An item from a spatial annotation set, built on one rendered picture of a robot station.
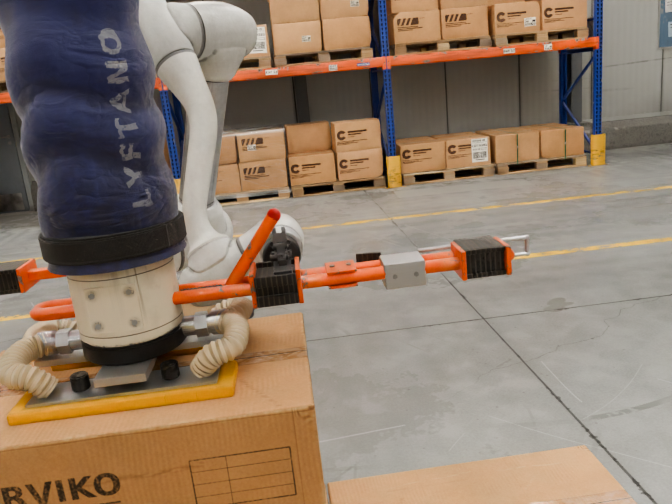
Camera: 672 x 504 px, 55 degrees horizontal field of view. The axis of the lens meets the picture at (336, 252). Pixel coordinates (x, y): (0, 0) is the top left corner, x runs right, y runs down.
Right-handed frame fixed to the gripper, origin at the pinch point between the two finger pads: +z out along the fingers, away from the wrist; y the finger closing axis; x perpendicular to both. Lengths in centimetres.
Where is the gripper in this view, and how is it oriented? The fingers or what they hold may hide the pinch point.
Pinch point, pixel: (284, 280)
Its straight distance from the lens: 110.7
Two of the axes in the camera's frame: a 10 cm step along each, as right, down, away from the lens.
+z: 1.1, 2.4, -9.7
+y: 1.0, 9.6, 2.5
